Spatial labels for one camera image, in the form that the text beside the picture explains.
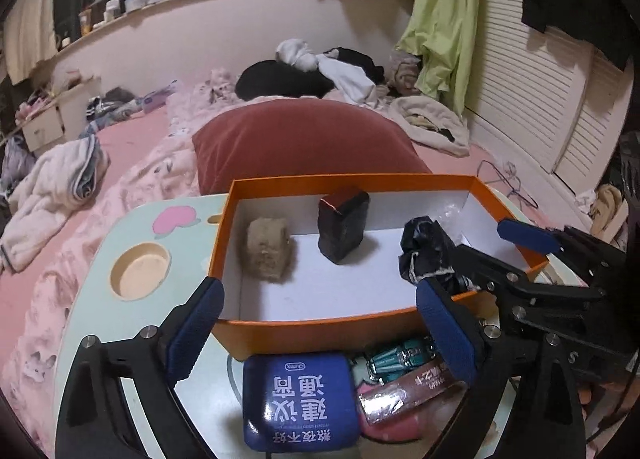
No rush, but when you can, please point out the black cloth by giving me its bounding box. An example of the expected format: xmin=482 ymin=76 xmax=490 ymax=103
xmin=398 ymin=216 xmax=468 ymax=295

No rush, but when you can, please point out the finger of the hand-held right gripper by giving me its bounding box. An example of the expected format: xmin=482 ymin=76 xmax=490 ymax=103
xmin=440 ymin=244 xmax=606 ymax=325
xmin=497 ymin=219 xmax=601 ymax=270

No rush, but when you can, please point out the beige fluffy block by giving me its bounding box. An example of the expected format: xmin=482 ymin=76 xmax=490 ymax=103
xmin=241 ymin=216 xmax=297 ymax=284

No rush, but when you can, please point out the orange cardboard box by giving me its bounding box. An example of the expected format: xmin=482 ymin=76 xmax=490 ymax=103
xmin=207 ymin=175 xmax=551 ymax=360

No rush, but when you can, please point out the light green hanging garment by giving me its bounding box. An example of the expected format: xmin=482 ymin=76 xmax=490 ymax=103
xmin=395 ymin=0 xmax=493 ymax=115

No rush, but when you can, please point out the wire clothes hanger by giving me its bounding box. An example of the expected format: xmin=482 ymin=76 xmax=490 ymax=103
xmin=477 ymin=159 xmax=538 ymax=210

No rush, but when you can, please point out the white garment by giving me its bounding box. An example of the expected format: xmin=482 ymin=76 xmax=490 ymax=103
xmin=275 ymin=38 xmax=381 ymax=107

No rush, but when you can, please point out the brown snack packet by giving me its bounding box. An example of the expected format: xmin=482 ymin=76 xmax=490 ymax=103
xmin=357 ymin=361 xmax=468 ymax=425

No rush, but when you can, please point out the teal toy car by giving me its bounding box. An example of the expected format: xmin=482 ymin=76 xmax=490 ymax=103
xmin=364 ymin=336 xmax=438 ymax=384

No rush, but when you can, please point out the mint green lap desk desktop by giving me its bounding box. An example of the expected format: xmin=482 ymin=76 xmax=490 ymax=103
xmin=52 ymin=193 xmax=551 ymax=459

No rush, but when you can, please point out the purple flat box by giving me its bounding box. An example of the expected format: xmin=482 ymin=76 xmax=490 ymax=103
xmin=142 ymin=82 xmax=178 ymax=112

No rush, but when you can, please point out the narrow beige curtain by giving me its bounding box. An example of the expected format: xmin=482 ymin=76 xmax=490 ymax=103
xmin=2 ymin=0 xmax=61 ymax=85

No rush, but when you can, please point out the white cardboard box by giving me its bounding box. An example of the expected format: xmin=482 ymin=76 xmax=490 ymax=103
xmin=57 ymin=79 xmax=101 ymax=140
xmin=22 ymin=109 xmax=66 ymax=152

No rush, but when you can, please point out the white louvre door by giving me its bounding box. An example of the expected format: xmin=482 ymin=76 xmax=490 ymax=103
xmin=462 ymin=0 xmax=631 ymax=195

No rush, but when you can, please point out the black and white clothes pile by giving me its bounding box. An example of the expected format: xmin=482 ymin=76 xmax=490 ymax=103
xmin=235 ymin=46 xmax=386 ymax=101

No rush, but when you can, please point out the white quilt with blue edge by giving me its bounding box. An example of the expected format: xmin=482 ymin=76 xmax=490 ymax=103
xmin=0 ymin=134 xmax=111 ymax=272

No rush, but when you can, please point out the pinkish clothes pile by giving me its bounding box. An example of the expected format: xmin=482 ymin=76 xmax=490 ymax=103
xmin=387 ymin=49 xmax=423 ymax=95

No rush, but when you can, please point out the cream towel pile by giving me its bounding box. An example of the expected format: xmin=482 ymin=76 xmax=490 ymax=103
xmin=390 ymin=96 xmax=471 ymax=157

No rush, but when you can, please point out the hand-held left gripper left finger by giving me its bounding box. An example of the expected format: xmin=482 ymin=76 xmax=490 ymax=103
xmin=54 ymin=276 xmax=226 ymax=459

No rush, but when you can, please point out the grey cloth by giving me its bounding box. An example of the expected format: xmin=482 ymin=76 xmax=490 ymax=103
xmin=0 ymin=136 xmax=36 ymax=195

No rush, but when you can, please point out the pink clutter pile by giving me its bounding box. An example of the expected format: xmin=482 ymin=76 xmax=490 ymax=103
xmin=15 ymin=89 xmax=66 ymax=120

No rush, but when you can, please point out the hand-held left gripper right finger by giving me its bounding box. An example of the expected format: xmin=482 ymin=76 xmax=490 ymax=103
xmin=415 ymin=278 xmax=588 ymax=459

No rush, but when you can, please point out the pink floral blanket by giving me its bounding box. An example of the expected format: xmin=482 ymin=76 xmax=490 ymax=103
xmin=0 ymin=68 xmax=241 ymax=457

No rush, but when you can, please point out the dark patterned clothes pile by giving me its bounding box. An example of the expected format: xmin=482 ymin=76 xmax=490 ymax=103
xmin=85 ymin=86 xmax=146 ymax=122

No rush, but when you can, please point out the dark red pillow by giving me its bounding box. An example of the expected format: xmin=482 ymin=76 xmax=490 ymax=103
xmin=191 ymin=98 xmax=433 ymax=196

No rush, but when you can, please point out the blue zip pouch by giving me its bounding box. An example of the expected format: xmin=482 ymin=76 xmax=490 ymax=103
xmin=242 ymin=351 xmax=361 ymax=452

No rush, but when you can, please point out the dark glossy wrapped pack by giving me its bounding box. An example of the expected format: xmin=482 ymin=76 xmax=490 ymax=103
xmin=317 ymin=186 xmax=371 ymax=264

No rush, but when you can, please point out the beige cloth bundle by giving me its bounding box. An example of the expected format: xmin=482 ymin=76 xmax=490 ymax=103
xmin=587 ymin=184 xmax=631 ymax=245

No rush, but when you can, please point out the pink soft object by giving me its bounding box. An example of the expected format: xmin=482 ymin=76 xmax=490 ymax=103
xmin=357 ymin=384 xmax=441 ymax=442

